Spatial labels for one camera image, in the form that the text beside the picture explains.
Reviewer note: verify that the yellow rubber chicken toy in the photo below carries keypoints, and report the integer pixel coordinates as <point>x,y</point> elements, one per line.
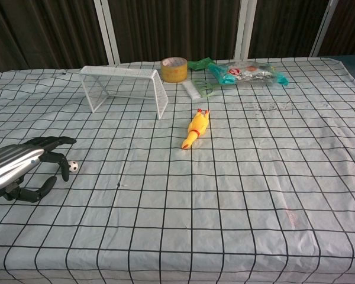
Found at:
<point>196,127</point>

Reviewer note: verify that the white metal frame post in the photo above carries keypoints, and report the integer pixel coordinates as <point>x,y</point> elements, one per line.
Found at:
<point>244,28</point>
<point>106,29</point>
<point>324,28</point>

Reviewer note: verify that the yellow packing tape roll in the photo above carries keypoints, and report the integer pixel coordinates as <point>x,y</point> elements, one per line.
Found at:
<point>174,69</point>

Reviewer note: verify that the green plastic wrapper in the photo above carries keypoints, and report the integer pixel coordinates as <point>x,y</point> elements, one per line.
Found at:
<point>199,63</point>

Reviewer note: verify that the small black white soccer ball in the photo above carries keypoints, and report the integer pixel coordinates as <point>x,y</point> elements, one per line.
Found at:
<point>73,166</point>

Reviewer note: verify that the dark brown curtain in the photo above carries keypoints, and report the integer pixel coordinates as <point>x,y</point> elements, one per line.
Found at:
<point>177,28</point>

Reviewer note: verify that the white black grid tablecloth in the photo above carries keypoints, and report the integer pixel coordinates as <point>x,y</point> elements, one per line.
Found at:
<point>195,192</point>

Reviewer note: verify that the teal clear snack bag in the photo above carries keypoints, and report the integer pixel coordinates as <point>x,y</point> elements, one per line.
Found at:
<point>248,74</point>

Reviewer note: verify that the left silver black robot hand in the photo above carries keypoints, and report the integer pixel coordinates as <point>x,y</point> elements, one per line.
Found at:
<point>16,161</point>

